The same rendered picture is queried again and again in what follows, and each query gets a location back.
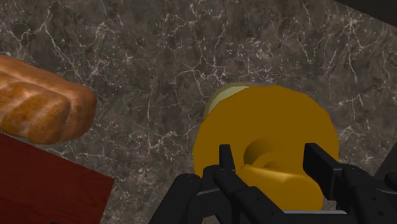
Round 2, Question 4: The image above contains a brown bread loaf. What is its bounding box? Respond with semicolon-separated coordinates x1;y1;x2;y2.
0;55;97;145

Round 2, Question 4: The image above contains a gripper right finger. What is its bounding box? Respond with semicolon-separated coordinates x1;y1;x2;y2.
302;143;397;224

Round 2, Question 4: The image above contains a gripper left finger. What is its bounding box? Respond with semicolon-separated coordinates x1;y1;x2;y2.
148;144;284;224

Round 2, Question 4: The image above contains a dark red wooden board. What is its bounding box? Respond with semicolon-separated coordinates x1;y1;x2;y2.
0;133;116;224

